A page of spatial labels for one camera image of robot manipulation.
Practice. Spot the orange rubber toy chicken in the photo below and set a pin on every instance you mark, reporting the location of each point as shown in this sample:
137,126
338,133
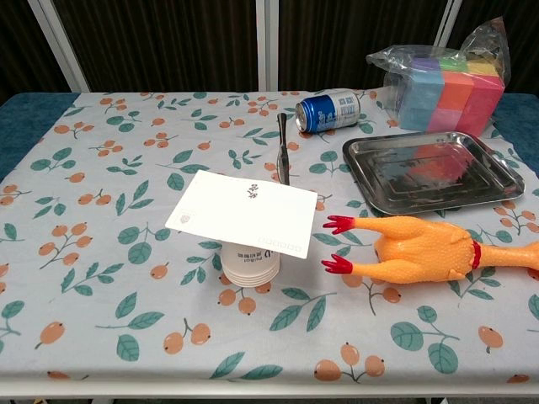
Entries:
425,252

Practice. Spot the stainless steel tray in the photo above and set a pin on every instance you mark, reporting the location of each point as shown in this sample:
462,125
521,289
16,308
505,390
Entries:
433,172

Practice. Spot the white postcard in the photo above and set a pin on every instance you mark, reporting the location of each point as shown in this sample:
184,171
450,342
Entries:
244,214

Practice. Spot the metal table knife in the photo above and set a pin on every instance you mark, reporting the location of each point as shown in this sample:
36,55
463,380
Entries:
282,160

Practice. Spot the stack of white paper cups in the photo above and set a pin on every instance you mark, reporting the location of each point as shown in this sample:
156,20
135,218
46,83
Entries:
250,269

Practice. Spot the blue white drink can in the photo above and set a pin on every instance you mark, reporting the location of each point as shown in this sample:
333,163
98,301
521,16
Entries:
326,110

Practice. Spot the floral fruit print tablecloth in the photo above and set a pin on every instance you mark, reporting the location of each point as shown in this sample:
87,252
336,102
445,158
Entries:
126,261

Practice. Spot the clear plastic bag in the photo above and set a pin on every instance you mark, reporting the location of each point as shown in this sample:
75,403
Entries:
391,63

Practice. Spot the grey partition frame post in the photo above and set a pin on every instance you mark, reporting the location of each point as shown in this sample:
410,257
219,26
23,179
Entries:
267,42
447,21
59,46

